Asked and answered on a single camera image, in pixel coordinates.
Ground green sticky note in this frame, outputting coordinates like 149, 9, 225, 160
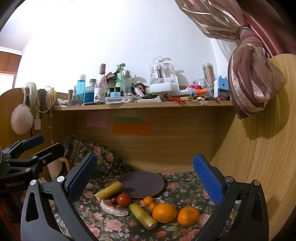
114, 116, 142, 123

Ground blue pencil sharpener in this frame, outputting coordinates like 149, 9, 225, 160
214, 75, 230, 99

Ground white cosmetics organizer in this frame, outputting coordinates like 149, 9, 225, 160
149, 56, 180, 93

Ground pink sticky note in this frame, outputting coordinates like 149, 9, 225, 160
86, 111, 108, 128

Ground small tangerine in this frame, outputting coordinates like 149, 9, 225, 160
149, 202, 158, 211
142, 196, 154, 206

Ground red tomato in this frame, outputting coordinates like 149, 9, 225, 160
116, 193, 132, 207

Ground tall jar of pencils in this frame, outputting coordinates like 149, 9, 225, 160
202, 63, 216, 88

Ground orange sticky note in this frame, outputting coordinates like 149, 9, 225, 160
112, 123, 152, 136

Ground floral dark green cloth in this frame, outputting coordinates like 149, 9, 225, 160
64, 137, 217, 240

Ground dark round plate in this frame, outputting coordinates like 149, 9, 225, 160
119, 171, 165, 198

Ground large orange with sticker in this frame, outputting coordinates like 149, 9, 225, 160
152, 203, 177, 223

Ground beige rolled item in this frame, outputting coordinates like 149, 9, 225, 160
47, 157, 71, 181

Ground green spray bottle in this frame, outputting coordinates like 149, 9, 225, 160
114, 63, 125, 88

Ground patterned headbands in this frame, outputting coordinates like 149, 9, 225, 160
22, 82, 57, 114

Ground blue bead jar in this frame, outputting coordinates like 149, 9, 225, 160
84, 79, 96, 103

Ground round glass jar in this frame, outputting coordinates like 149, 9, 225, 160
193, 79, 212, 97

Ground white fluffy earmuff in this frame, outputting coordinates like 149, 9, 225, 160
11, 104, 34, 136

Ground pink white shell dish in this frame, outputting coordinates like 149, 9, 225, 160
100, 199, 129, 217

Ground white illustrated mug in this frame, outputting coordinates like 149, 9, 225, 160
94, 87, 106, 103

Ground pink tied curtain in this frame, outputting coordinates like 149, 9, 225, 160
176, 1, 295, 119

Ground blue liquid bottle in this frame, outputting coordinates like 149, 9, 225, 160
76, 75, 86, 101

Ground medium orange mandarin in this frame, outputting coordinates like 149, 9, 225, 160
177, 206, 200, 226

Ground dark red grape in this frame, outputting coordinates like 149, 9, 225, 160
110, 197, 117, 205

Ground wooden shelf board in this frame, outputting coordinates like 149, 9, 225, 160
52, 100, 232, 111

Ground clear glass wine bottle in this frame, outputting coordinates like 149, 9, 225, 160
97, 63, 107, 88

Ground clear plastic storage box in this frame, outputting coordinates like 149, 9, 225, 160
105, 96, 134, 104

